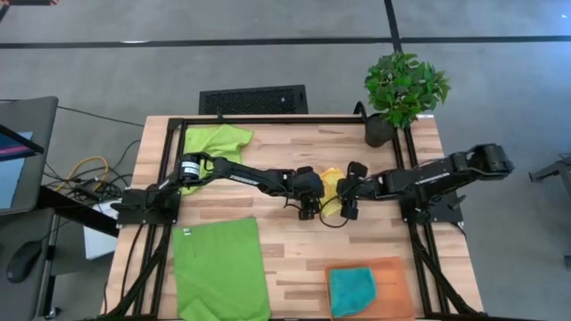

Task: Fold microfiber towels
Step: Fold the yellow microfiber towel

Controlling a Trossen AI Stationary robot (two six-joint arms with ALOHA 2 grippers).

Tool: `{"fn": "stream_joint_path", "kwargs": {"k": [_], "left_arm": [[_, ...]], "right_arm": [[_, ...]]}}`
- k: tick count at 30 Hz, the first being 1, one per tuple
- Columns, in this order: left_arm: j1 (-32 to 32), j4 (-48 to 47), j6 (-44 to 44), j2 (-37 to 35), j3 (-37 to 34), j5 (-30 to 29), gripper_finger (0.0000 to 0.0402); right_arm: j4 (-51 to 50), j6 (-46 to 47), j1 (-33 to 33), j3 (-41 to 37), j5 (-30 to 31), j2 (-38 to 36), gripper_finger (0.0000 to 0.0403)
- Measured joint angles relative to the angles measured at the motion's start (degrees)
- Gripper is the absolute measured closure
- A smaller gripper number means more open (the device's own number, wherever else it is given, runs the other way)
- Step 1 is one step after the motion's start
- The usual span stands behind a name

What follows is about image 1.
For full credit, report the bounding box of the black table rail frame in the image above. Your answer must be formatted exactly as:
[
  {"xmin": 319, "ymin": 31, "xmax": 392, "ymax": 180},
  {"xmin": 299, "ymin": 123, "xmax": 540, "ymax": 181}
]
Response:
[{"xmin": 102, "ymin": 116, "xmax": 485, "ymax": 321}]

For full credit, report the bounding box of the white box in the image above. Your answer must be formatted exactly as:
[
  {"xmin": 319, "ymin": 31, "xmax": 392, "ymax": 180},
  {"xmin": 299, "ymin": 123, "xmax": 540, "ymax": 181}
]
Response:
[{"xmin": 83, "ymin": 200, "xmax": 120, "ymax": 260}]

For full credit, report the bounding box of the orange tray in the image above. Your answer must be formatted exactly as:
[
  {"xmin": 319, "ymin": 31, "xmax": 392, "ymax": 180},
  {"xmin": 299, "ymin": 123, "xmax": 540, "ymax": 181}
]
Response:
[{"xmin": 324, "ymin": 256, "xmax": 416, "ymax": 321}]

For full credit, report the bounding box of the yellow cable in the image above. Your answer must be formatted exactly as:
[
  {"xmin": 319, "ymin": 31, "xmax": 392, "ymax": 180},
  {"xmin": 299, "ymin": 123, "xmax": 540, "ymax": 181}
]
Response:
[{"xmin": 55, "ymin": 155, "xmax": 110, "ymax": 193}]

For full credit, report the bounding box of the teal microfiber towel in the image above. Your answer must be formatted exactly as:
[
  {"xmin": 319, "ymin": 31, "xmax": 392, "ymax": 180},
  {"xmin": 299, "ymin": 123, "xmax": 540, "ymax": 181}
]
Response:
[{"xmin": 328, "ymin": 266, "xmax": 378, "ymax": 318}]

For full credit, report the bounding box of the grey chair base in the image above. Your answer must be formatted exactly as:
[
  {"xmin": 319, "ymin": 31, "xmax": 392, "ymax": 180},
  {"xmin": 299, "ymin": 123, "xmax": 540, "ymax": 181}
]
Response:
[{"xmin": 528, "ymin": 153, "xmax": 571, "ymax": 197}]

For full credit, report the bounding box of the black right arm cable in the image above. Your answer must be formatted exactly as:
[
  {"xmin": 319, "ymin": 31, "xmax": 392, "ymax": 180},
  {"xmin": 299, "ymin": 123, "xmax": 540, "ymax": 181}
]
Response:
[{"xmin": 319, "ymin": 195, "xmax": 354, "ymax": 229}]

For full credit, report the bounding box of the black grille box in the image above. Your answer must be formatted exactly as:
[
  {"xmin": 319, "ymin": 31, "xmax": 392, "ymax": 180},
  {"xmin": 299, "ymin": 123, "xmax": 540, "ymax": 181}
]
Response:
[{"xmin": 198, "ymin": 84, "xmax": 310, "ymax": 116}]

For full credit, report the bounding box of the black floor cable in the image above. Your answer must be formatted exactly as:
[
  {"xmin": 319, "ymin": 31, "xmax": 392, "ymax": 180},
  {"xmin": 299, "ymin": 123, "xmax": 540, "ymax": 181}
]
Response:
[{"xmin": 57, "ymin": 105, "xmax": 146, "ymax": 128}]

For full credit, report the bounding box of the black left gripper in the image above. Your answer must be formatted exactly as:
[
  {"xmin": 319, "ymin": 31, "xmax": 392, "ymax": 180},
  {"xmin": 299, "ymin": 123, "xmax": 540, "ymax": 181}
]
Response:
[{"xmin": 290, "ymin": 165, "xmax": 326, "ymax": 221}]

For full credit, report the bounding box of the dark grey side desk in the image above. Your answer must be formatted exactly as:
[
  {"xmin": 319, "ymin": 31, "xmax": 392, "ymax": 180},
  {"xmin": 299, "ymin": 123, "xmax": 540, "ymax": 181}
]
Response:
[{"xmin": 0, "ymin": 185, "xmax": 120, "ymax": 321}]

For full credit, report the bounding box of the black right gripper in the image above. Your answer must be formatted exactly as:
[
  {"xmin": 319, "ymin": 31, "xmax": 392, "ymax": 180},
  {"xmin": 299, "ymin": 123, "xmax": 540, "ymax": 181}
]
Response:
[{"xmin": 336, "ymin": 160, "xmax": 370, "ymax": 220}]

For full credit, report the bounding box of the green leafy plant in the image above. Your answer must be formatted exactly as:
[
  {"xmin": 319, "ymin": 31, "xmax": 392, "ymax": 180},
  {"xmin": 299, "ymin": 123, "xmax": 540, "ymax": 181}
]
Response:
[{"xmin": 364, "ymin": 52, "xmax": 451, "ymax": 129}]

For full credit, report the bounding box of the large green microfiber towel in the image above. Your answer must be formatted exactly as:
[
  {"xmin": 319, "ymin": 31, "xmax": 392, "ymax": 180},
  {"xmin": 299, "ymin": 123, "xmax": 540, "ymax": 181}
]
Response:
[{"xmin": 171, "ymin": 217, "xmax": 272, "ymax": 321}]

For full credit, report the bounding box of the grey computer monitor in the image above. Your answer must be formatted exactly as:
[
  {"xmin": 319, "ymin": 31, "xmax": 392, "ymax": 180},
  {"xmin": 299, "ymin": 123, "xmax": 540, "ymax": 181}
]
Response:
[{"xmin": 0, "ymin": 95, "xmax": 60, "ymax": 218}]

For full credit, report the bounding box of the lime green microfiber towel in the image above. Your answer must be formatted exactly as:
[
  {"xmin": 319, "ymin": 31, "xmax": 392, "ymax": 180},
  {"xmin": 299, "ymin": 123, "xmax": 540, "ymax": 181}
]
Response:
[{"xmin": 180, "ymin": 123, "xmax": 254, "ymax": 196}]

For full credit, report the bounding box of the black computer mouse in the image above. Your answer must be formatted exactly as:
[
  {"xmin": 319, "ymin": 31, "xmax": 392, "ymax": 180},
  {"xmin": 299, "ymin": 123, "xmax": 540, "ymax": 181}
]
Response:
[{"xmin": 5, "ymin": 239, "xmax": 44, "ymax": 284}]

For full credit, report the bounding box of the black plant pot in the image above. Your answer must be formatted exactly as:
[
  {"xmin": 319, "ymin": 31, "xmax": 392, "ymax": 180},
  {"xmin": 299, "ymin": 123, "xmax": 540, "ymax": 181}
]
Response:
[{"xmin": 364, "ymin": 112, "xmax": 396, "ymax": 148}]

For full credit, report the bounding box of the yellow microfiber towel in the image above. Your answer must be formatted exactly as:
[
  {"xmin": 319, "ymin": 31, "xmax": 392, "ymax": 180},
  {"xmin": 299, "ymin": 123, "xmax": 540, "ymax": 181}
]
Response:
[{"xmin": 319, "ymin": 167, "xmax": 347, "ymax": 218}]

